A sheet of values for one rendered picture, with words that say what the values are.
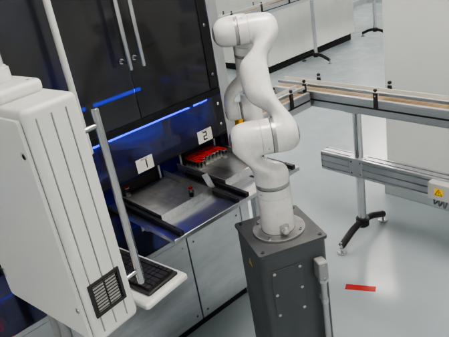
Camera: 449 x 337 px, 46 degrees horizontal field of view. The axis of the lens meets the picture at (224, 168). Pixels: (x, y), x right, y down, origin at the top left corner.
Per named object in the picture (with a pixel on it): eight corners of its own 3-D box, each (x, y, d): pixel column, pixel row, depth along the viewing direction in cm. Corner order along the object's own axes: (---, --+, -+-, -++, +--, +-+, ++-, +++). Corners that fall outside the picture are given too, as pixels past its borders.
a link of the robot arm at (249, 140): (292, 188, 178) (284, 122, 168) (238, 197, 178) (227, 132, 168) (286, 173, 189) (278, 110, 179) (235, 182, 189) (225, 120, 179)
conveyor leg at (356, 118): (352, 227, 327) (344, 110, 295) (361, 220, 332) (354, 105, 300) (365, 231, 320) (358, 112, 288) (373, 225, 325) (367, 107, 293)
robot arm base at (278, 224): (314, 233, 185) (309, 186, 177) (264, 249, 181) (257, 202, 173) (290, 210, 202) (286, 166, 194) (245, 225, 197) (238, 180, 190)
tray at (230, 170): (178, 170, 248) (176, 163, 246) (218, 149, 262) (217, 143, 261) (226, 187, 223) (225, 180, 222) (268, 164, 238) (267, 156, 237)
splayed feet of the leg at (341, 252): (333, 253, 318) (331, 233, 312) (380, 216, 346) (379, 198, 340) (344, 257, 312) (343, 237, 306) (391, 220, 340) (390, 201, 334)
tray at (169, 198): (117, 200, 229) (115, 193, 227) (164, 176, 243) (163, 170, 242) (163, 222, 204) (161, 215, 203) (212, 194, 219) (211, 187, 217)
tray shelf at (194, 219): (108, 209, 227) (107, 205, 226) (226, 149, 266) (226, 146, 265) (175, 245, 192) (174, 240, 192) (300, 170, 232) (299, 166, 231)
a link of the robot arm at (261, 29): (254, 160, 181) (301, 152, 181) (254, 152, 169) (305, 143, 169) (229, 26, 191) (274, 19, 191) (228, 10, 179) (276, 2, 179)
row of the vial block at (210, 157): (194, 169, 245) (192, 160, 243) (222, 155, 255) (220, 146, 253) (196, 170, 243) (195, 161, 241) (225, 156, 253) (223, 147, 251)
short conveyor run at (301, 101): (228, 151, 268) (222, 122, 262) (208, 145, 280) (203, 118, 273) (313, 107, 307) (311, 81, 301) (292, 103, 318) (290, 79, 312)
